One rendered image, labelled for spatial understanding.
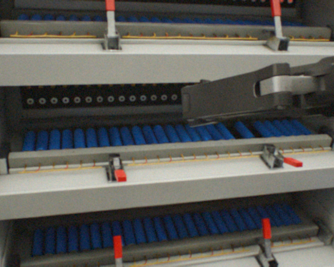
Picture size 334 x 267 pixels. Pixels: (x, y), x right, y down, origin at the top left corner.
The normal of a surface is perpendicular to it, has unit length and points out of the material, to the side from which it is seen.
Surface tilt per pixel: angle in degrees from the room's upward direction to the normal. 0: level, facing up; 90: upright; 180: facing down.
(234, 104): 85
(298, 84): 78
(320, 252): 19
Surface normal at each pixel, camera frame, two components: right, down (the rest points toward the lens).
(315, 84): 0.31, -0.04
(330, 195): -0.97, 0.05
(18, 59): 0.23, 0.47
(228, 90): -0.79, 0.03
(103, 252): 0.07, -0.88
